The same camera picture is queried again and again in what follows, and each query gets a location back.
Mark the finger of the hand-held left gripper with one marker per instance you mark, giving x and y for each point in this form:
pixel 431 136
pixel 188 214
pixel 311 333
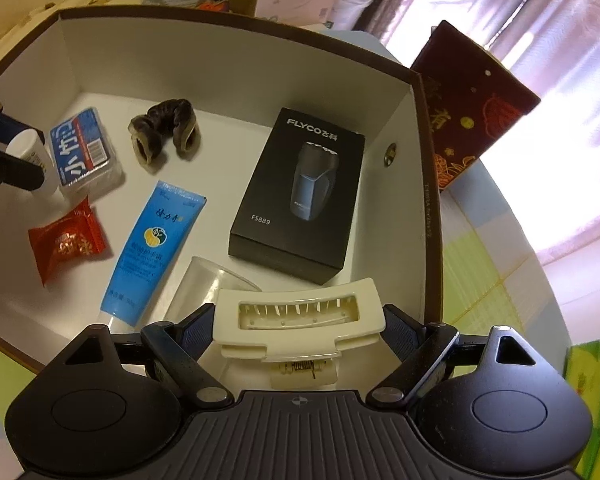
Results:
pixel 0 122
pixel 15 172

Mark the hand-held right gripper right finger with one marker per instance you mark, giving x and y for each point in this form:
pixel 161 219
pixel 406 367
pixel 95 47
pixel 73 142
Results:
pixel 402 332

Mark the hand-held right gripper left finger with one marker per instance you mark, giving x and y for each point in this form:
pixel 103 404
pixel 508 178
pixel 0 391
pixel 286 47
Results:
pixel 197 330

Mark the small white bottle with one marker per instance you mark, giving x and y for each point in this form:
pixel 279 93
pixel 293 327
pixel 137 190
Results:
pixel 30 157

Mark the clear plastic cup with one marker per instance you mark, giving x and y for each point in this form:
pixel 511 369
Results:
pixel 195 285

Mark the blue label clear floss box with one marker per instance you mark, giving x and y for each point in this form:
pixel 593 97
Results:
pixel 82 150

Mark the cream hair claw clip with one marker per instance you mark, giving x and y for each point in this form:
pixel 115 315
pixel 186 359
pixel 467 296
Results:
pixel 280 337

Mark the brown furry scrunchie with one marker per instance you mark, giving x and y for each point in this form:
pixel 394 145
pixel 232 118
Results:
pixel 152 125

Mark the black shaver box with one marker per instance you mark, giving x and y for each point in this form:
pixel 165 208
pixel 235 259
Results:
pixel 290 200

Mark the brown storage box white inside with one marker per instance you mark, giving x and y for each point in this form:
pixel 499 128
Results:
pixel 230 85

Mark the red candy packet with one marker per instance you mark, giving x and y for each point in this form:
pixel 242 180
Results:
pixel 65 245

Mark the blue hand cream tube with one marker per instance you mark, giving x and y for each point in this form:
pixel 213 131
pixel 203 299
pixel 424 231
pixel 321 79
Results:
pixel 150 240

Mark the stack of green tissue packs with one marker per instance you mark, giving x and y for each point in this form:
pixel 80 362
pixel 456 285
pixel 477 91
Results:
pixel 595 395

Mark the dark red gift bag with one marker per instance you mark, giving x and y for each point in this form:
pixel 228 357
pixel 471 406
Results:
pixel 470 100

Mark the small orange item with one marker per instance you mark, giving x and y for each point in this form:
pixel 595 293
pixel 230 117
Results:
pixel 212 5

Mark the pink sheer curtain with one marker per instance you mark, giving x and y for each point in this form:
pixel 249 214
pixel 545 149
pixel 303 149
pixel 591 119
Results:
pixel 555 35

